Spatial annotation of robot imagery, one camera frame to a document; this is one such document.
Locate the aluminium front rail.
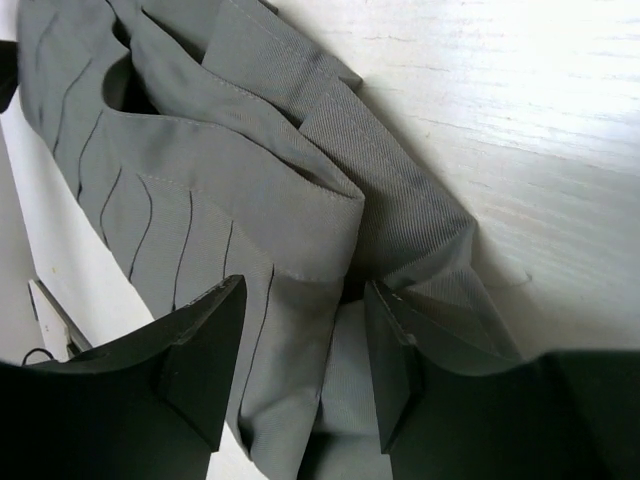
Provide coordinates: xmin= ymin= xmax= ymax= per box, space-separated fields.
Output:
xmin=28 ymin=280 xmax=92 ymax=362

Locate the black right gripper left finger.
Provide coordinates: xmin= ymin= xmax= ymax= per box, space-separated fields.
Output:
xmin=1 ymin=275 xmax=247 ymax=479

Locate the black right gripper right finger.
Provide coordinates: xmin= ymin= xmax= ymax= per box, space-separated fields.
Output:
xmin=364 ymin=282 xmax=639 ymax=479

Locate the grey pleated skirt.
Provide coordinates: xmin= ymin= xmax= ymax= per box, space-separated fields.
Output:
xmin=17 ymin=1 xmax=517 ymax=479

